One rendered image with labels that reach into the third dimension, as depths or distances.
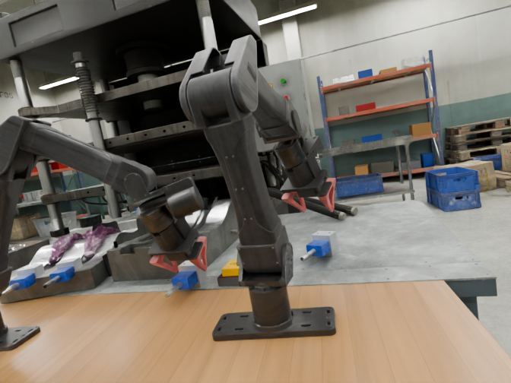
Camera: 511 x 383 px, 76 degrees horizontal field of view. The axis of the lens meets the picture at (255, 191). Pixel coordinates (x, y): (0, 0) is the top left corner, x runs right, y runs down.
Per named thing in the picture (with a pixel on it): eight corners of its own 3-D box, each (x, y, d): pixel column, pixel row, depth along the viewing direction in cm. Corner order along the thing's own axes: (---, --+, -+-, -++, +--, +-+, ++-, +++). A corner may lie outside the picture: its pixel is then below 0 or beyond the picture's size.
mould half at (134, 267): (197, 277, 82) (186, 226, 81) (113, 281, 90) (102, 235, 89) (253, 224, 130) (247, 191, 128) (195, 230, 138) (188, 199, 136)
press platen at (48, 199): (251, 198, 151) (244, 161, 149) (42, 226, 191) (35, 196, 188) (285, 175, 230) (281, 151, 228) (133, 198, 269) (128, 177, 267)
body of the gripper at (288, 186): (293, 178, 83) (280, 155, 79) (330, 175, 76) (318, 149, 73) (283, 195, 79) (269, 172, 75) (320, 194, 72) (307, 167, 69)
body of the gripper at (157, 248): (163, 238, 77) (147, 215, 72) (201, 234, 73) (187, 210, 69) (150, 259, 72) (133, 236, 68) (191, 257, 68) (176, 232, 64)
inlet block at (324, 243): (313, 271, 73) (309, 248, 72) (294, 269, 76) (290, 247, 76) (338, 251, 83) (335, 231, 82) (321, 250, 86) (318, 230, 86)
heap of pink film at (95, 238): (97, 255, 99) (91, 230, 98) (40, 265, 99) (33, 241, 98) (129, 233, 125) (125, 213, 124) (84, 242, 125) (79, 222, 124)
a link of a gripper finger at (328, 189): (319, 201, 84) (305, 172, 79) (345, 200, 79) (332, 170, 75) (309, 219, 80) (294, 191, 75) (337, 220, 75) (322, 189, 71)
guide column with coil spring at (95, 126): (133, 286, 185) (77, 50, 169) (125, 286, 187) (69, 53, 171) (139, 282, 190) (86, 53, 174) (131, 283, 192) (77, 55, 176)
